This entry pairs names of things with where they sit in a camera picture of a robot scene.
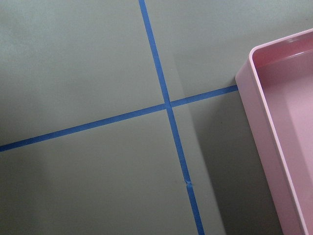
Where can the pink plastic bin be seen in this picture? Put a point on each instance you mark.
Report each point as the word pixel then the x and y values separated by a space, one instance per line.
pixel 276 88

